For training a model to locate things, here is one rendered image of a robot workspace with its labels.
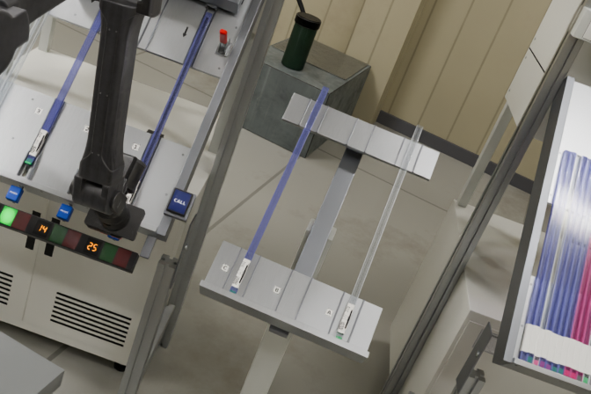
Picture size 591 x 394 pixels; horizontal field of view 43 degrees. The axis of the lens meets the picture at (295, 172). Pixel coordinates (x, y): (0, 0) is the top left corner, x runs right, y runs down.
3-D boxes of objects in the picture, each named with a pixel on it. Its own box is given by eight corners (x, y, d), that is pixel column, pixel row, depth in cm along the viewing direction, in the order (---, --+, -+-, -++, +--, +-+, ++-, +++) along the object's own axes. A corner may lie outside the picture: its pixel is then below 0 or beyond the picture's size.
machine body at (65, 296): (133, 387, 214) (191, 207, 188) (-99, 302, 212) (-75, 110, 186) (191, 268, 273) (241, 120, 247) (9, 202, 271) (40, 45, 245)
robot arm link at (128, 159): (66, 191, 129) (110, 207, 128) (94, 133, 133) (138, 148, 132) (88, 211, 141) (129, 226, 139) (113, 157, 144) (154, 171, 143)
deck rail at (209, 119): (165, 242, 161) (164, 236, 155) (156, 239, 161) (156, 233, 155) (275, -26, 183) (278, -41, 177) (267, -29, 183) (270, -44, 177)
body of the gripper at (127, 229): (98, 194, 148) (92, 185, 141) (146, 212, 148) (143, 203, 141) (84, 225, 146) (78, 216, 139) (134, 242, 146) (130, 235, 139)
